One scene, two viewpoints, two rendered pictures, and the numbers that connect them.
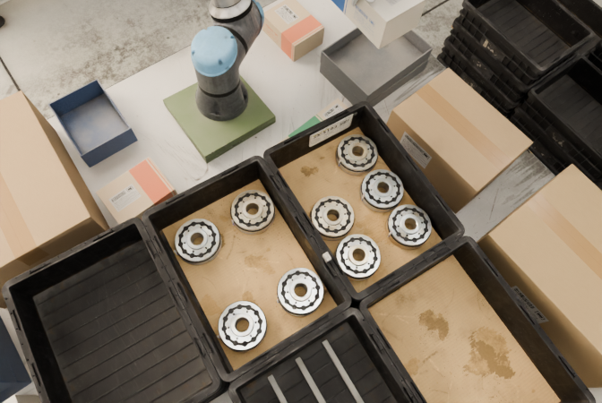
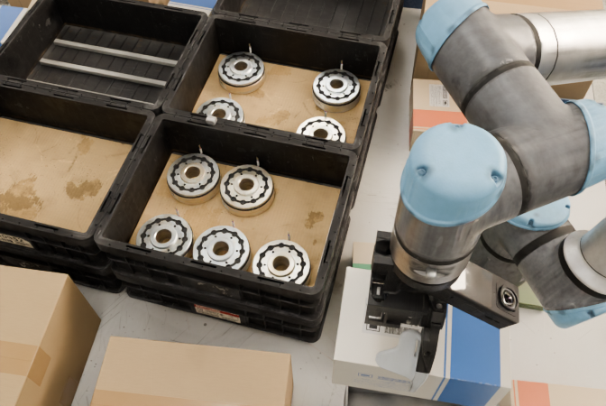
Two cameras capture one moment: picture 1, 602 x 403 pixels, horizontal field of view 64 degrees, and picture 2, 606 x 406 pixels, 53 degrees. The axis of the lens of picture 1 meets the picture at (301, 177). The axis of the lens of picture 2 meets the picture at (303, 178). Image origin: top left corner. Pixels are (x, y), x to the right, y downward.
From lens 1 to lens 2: 1.07 m
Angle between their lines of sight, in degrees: 56
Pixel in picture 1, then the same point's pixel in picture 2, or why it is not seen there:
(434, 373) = (60, 156)
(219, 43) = not seen: hidden behind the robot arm
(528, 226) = (22, 319)
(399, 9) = (351, 300)
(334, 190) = (270, 222)
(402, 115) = (271, 357)
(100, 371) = (307, 0)
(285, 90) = not seen: hidden behind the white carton
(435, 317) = (85, 194)
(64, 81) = not seen: outside the picture
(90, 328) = (341, 9)
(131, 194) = (437, 100)
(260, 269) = (270, 115)
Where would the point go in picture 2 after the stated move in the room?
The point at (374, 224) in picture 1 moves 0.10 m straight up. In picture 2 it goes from (204, 223) to (196, 194)
